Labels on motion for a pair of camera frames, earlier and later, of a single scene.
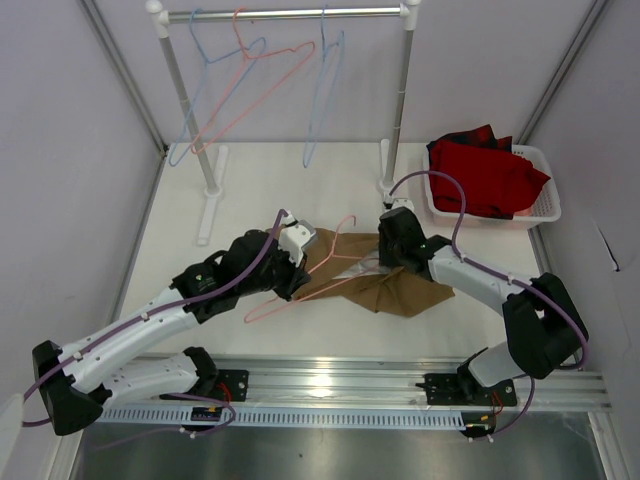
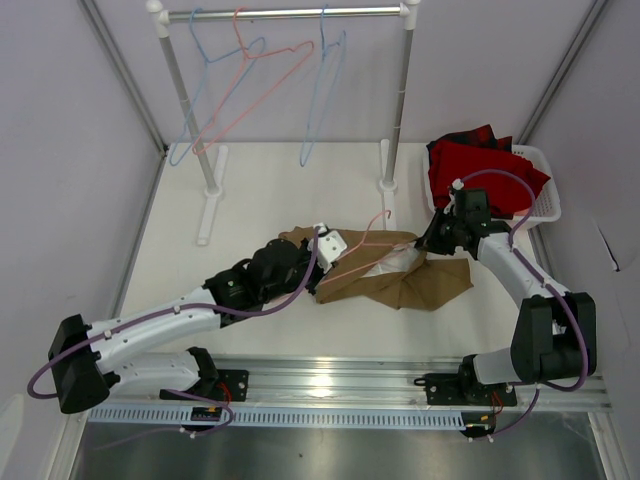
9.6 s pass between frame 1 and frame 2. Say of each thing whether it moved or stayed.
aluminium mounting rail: stayed
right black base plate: stayed
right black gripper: moved
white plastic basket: stayed
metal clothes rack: stayed
